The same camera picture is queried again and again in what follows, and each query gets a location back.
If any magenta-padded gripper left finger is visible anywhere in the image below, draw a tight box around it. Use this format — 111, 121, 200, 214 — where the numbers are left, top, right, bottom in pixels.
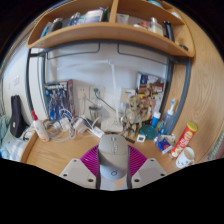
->
59, 144, 102, 190

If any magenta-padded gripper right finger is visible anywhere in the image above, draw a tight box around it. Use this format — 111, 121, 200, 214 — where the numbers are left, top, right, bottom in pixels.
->
125, 144, 168, 190

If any grey computer mouse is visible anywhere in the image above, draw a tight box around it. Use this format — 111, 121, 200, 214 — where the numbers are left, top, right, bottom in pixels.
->
97, 133, 130, 180

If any blue packet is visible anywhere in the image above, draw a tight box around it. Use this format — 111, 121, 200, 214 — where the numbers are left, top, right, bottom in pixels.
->
154, 133, 177, 154

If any black ruler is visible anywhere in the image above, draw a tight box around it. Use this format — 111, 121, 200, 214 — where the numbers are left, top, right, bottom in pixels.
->
124, 134, 136, 145

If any white mug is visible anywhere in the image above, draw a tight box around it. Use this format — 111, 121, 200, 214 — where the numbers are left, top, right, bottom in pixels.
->
175, 146, 196, 169

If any teal bowl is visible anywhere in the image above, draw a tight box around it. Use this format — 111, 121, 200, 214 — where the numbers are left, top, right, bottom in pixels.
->
139, 123, 158, 141

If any red yellow chips can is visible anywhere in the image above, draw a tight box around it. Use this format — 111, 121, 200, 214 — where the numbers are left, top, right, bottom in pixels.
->
169, 121, 198, 159

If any white power strip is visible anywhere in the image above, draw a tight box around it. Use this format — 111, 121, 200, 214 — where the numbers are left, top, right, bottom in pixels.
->
87, 124, 105, 139

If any white power adapter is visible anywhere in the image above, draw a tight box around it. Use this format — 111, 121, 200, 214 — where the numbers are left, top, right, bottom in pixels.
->
74, 117, 88, 134

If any white charger block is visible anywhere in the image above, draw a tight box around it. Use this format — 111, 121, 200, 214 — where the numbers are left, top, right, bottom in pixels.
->
59, 117, 72, 132

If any blue capped bottle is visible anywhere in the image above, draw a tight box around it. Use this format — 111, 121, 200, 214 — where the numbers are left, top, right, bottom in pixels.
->
150, 111, 162, 129

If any blue spray bottle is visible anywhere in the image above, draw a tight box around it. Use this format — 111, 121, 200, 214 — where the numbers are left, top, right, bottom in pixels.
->
159, 98, 177, 136

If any wooden bed side board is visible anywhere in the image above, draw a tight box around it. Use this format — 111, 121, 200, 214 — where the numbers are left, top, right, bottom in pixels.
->
20, 131, 39, 164

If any white lotion bottle red pump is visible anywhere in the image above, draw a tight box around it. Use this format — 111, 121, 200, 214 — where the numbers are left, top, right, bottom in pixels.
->
30, 109, 51, 143

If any white desk lamp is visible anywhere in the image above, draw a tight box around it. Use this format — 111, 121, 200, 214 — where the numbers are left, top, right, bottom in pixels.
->
56, 59, 124, 134

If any beige robot figure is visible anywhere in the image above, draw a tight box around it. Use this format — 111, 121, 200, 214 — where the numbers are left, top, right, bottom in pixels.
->
121, 94, 149, 139

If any clear glass cup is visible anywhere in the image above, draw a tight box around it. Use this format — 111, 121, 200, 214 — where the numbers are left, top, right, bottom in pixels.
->
88, 104, 103, 126

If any blue white checked pillow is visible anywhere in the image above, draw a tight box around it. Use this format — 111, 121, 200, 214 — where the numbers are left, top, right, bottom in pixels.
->
0, 133, 26, 161

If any robot model kit box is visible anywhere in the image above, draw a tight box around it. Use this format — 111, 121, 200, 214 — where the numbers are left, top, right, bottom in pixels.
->
43, 79, 76, 122

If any black bag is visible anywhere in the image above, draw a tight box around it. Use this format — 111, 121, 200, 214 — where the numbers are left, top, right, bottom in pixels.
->
9, 94, 28, 139

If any colourful printed poster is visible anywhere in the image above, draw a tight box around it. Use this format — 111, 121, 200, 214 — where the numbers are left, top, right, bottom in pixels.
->
135, 72, 166, 116

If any teal blanket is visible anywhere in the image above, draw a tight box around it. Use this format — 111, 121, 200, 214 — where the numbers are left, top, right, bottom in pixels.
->
0, 114, 11, 138

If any wooden shelf unit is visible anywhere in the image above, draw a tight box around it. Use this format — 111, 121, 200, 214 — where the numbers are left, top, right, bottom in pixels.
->
25, 0, 196, 58

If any small white square frame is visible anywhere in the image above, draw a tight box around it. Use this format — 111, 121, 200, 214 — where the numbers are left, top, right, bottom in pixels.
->
136, 133, 147, 144

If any white cable bundle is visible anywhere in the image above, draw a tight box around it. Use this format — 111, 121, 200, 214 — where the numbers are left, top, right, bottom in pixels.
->
46, 99, 101, 144

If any dark cable green plug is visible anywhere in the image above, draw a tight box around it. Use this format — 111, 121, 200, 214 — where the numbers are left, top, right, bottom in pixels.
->
94, 88, 116, 113

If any white wall box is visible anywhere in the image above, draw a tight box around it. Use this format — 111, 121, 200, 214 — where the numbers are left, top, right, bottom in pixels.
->
120, 88, 136, 104

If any white wall socket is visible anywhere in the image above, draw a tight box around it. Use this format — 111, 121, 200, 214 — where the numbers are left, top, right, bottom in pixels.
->
77, 84, 90, 101
89, 85, 106, 101

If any grey metal desk frame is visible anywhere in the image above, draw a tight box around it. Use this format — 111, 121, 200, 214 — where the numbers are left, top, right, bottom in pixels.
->
25, 39, 193, 134

